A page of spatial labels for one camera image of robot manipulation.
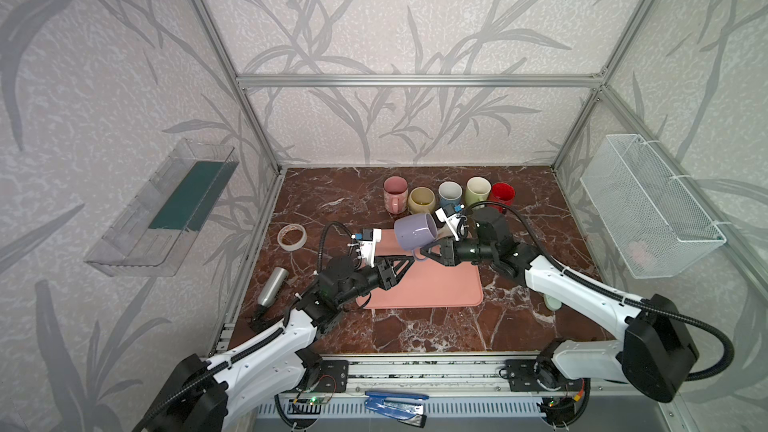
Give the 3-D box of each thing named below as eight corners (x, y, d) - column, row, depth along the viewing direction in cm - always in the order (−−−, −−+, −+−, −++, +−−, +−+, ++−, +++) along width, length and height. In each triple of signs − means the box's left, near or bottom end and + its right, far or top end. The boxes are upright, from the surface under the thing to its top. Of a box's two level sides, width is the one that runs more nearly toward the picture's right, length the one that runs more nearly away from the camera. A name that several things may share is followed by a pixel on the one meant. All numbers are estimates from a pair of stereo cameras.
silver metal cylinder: (259, 304, 88) (255, 300, 85) (279, 270, 95) (275, 266, 92) (270, 307, 87) (266, 303, 84) (289, 273, 94) (286, 268, 91)
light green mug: (463, 212, 109) (468, 193, 101) (460, 196, 114) (465, 176, 106) (486, 212, 109) (493, 193, 101) (483, 196, 114) (489, 176, 106)
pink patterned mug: (384, 225, 106) (382, 204, 96) (385, 197, 114) (383, 176, 105) (408, 225, 106) (408, 204, 96) (407, 197, 114) (408, 176, 105)
